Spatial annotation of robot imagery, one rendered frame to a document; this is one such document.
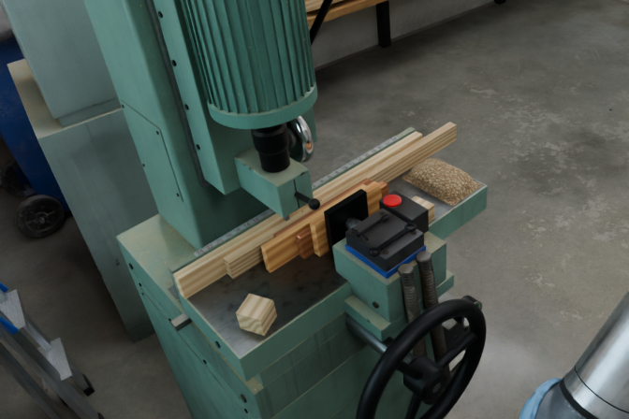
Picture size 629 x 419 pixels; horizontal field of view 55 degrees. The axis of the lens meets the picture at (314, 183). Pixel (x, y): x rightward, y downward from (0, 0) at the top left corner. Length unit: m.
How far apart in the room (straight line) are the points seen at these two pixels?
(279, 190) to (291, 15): 0.30
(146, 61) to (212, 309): 0.43
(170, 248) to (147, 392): 0.89
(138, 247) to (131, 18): 0.56
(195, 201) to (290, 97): 0.40
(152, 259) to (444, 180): 0.64
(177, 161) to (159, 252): 0.28
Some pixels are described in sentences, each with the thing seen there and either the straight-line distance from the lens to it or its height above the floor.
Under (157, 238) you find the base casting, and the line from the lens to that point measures 1.41.
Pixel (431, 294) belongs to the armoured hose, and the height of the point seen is 0.89.
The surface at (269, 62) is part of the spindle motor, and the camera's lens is 0.87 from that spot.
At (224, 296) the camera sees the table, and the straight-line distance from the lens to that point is 1.08.
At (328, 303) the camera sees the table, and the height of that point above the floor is 0.89.
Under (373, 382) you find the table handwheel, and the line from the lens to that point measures 0.92.
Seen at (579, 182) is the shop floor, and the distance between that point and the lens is 2.82.
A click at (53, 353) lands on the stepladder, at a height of 0.26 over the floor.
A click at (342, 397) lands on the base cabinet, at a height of 0.62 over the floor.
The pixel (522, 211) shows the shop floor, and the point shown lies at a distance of 2.62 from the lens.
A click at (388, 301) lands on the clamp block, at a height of 0.92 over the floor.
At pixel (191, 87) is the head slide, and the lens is 1.03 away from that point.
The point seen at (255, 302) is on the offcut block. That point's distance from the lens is 1.00.
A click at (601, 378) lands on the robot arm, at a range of 0.81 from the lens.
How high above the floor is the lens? 1.66
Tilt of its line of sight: 36 degrees down
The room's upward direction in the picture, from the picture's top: 9 degrees counter-clockwise
